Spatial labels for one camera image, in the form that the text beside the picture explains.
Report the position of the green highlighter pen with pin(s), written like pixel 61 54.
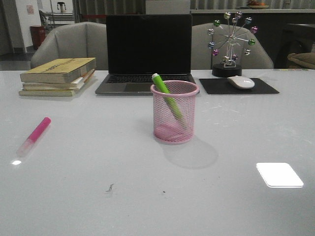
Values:
pixel 171 102

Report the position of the pink highlighter pen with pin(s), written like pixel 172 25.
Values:
pixel 27 145

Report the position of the pink mesh pen holder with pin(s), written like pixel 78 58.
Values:
pixel 166 128

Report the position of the black mouse pad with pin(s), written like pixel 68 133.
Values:
pixel 223 86

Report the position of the grey open laptop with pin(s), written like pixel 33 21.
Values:
pixel 141 45

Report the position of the middle cream book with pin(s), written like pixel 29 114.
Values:
pixel 76 84

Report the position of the white computer mouse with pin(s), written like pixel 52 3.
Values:
pixel 241 82

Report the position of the right grey armchair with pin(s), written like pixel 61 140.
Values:
pixel 208 48

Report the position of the grey armchair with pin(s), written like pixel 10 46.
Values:
pixel 208 48
pixel 79 40

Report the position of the ferris wheel desk ornament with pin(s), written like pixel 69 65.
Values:
pixel 228 65

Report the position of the left grey armchair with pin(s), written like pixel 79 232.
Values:
pixel 79 40

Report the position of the top yellow book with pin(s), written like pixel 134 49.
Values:
pixel 59 71

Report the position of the yellow book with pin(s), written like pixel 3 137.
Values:
pixel 59 71
pixel 23 92

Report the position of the white box behind laptop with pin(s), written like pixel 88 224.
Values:
pixel 167 6

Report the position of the bottom yellow book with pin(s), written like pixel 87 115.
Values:
pixel 23 92

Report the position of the red bin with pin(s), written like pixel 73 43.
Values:
pixel 37 35

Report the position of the fruit bowl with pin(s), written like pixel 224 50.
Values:
pixel 254 4

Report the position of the tan cushion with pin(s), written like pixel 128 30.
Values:
pixel 303 60

